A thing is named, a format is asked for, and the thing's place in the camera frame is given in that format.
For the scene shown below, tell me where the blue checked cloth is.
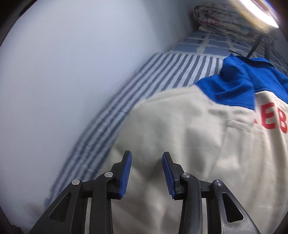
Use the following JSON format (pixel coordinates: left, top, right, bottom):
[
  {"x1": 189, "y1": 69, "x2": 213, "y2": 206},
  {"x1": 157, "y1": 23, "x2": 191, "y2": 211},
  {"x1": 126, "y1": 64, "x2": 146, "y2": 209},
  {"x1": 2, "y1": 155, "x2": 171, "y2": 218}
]
[{"x1": 168, "y1": 30, "x2": 288, "y2": 68}]

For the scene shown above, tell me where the cream and blue jacket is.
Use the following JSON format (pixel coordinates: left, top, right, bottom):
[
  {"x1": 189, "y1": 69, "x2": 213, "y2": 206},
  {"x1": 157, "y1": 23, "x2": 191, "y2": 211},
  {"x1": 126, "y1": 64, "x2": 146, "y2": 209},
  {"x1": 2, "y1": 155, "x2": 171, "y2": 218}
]
[{"x1": 93, "y1": 55, "x2": 288, "y2": 234}]

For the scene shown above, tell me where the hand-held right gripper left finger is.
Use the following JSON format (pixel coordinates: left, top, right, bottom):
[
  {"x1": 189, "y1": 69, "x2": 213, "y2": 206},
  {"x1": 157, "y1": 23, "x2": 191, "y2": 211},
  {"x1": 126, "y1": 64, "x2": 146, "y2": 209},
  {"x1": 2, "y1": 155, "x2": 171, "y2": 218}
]
[{"x1": 28, "y1": 150, "x2": 133, "y2": 234}]

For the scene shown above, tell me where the ring light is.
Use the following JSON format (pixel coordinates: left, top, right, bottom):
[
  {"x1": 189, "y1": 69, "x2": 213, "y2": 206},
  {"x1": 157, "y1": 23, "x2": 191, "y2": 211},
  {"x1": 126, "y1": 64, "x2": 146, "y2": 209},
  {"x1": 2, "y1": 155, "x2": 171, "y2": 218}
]
[{"x1": 229, "y1": 0, "x2": 280, "y2": 31}]

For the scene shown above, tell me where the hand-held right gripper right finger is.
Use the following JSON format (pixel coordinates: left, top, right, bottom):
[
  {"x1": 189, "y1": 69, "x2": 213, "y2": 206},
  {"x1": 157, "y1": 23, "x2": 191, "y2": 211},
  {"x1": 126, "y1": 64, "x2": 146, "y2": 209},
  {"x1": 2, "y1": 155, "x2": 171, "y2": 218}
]
[{"x1": 162, "y1": 152, "x2": 261, "y2": 234}]

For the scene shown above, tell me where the folded floral quilt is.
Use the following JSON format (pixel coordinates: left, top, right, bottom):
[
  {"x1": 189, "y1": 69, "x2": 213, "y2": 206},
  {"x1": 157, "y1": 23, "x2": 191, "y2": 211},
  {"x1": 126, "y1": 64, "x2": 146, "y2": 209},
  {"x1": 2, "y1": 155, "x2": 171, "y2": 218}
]
[{"x1": 193, "y1": 2, "x2": 276, "y2": 44}]

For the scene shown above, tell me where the blue striped bed sheet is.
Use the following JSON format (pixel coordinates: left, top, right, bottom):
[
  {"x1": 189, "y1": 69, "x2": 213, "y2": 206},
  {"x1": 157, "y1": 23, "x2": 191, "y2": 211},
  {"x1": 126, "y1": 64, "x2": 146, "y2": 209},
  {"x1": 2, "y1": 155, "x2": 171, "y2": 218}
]
[{"x1": 46, "y1": 52, "x2": 226, "y2": 201}]

